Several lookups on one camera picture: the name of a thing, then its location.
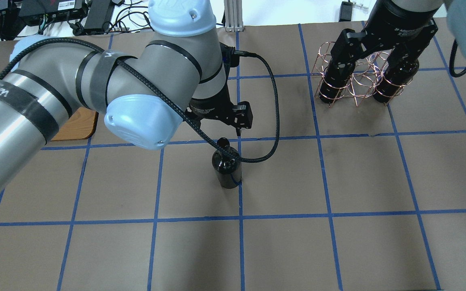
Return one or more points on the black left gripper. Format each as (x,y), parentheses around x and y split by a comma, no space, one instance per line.
(208,108)

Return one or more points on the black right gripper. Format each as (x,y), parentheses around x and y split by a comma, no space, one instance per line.
(402,25)

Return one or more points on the dark wine bottle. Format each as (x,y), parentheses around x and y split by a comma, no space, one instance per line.
(335,79)
(394,83)
(227,169)

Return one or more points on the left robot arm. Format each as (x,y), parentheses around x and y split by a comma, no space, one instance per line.
(181,75)

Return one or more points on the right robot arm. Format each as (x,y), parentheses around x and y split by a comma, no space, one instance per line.
(456,22)

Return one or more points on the wooden tray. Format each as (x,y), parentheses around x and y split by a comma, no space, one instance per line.
(80,126)

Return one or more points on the black power adapter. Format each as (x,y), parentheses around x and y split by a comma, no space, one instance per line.
(99,16)

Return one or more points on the copper wire bottle basket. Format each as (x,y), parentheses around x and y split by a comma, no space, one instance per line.
(363,80)

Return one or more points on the aluminium frame post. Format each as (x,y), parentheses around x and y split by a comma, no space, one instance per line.
(233,16)

